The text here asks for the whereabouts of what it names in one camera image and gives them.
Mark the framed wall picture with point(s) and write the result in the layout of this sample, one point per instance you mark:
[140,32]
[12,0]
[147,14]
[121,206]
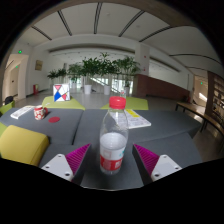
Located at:
[39,65]

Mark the white cube with coloured triangles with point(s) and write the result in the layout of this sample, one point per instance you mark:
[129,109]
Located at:
[61,92]

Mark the lime green table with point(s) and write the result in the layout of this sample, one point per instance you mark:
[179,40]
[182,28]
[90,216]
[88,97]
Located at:
[138,104]
[63,105]

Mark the red and white patterned mug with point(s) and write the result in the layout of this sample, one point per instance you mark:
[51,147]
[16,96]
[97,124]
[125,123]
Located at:
[39,113]

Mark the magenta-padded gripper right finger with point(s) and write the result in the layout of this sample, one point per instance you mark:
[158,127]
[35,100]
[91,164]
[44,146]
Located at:
[163,166]

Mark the lime green chair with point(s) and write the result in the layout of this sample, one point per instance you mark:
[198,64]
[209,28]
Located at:
[6,108]

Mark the red fire cabinet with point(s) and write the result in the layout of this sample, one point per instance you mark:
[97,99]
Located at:
[35,89]

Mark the green exit sign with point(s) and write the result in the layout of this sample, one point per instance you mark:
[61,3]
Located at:
[20,51]

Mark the black chair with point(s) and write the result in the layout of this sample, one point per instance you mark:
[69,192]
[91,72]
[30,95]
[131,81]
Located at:
[9,99]

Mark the mustard yellow table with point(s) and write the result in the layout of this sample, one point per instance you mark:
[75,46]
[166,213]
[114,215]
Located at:
[23,143]

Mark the yellow-edged printed booklet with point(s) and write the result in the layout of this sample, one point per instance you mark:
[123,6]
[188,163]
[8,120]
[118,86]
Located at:
[138,121]

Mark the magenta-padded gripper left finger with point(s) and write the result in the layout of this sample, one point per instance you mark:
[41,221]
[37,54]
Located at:
[60,166]

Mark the row of potted green plants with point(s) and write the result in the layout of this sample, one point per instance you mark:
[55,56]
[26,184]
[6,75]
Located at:
[96,66]

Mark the clear red-capped water bottle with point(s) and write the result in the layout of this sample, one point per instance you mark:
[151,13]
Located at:
[113,146]

